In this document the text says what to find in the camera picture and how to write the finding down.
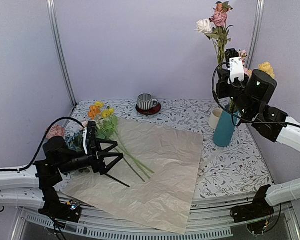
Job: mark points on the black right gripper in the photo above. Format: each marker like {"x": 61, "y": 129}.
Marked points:
{"x": 221, "y": 92}

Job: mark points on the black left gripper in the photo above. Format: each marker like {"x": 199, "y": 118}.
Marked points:
{"x": 99, "y": 165}

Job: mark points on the yellow rose stem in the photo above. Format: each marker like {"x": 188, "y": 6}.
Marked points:
{"x": 264, "y": 67}

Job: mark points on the flower bouquet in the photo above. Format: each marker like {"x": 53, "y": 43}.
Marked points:
{"x": 107, "y": 129}

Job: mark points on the large pink peony stem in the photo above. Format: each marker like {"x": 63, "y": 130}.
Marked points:
{"x": 243, "y": 55}

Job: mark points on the teal vase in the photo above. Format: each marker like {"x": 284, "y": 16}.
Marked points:
{"x": 225, "y": 129}

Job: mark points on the cream wrapping paper sheet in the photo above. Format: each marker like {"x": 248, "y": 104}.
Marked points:
{"x": 162, "y": 201}

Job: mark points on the white and mauve rose stem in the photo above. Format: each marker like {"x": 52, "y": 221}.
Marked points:
{"x": 216, "y": 29}

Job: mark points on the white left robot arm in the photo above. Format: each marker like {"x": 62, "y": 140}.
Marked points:
{"x": 37, "y": 186}

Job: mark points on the cream mug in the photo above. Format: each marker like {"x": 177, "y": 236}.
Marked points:
{"x": 215, "y": 117}

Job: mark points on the striped cup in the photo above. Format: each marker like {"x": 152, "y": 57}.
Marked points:
{"x": 145, "y": 102}

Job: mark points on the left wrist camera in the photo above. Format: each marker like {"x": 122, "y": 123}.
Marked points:
{"x": 89, "y": 135}

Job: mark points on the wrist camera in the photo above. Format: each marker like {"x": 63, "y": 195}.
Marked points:
{"x": 235, "y": 66}
{"x": 89, "y": 135}

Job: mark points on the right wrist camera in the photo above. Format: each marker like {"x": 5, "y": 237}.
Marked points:
{"x": 235, "y": 66}

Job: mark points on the right aluminium frame post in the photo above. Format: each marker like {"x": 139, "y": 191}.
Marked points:
{"x": 248, "y": 18}

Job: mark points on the aluminium frame post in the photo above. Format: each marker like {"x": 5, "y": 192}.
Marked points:
{"x": 248, "y": 18}
{"x": 59, "y": 50}

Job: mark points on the aluminium table front rail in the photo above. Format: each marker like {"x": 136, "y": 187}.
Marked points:
{"x": 208, "y": 220}

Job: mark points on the left aluminium frame post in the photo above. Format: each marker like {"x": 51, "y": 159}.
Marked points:
{"x": 59, "y": 50}

